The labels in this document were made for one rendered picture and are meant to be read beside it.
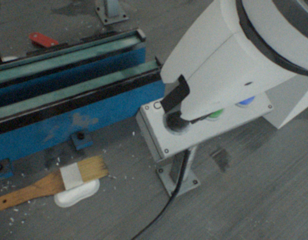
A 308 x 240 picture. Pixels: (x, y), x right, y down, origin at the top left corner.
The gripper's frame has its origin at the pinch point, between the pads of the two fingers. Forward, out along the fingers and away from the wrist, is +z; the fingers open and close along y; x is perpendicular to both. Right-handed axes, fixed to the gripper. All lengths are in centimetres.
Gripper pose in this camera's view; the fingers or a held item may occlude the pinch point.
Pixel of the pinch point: (197, 103)
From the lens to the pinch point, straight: 29.8
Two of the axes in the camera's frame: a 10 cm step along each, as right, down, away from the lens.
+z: -2.1, 2.7, 9.4
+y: -8.9, 3.5, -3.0
